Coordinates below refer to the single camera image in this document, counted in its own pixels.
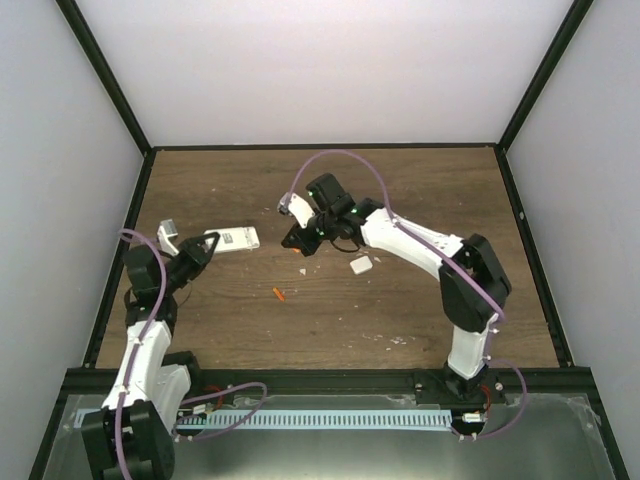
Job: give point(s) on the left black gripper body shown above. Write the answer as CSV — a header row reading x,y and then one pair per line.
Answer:
x,y
190,270

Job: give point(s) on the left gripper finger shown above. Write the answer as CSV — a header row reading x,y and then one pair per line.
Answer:
x,y
209,244
191,241

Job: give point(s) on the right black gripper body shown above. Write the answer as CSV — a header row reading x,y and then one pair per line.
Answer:
x,y
311,245

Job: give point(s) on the white remote control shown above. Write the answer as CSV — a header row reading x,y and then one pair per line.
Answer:
x,y
233,239

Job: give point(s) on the white battery cover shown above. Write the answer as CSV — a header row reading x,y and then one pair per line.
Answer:
x,y
361,265

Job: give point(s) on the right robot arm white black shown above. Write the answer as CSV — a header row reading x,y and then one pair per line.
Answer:
x,y
473,284

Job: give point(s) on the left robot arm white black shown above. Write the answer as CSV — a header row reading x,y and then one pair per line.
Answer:
x,y
130,436

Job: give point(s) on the metal front plate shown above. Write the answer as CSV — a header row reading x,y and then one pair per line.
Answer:
x,y
541,436

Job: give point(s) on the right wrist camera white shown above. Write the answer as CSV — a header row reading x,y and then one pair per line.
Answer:
x,y
297,207

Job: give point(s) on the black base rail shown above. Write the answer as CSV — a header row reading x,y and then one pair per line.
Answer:
x,y
425,384

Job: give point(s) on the light blue slotted cable duct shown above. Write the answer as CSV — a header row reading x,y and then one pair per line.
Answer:
x,y
409,420

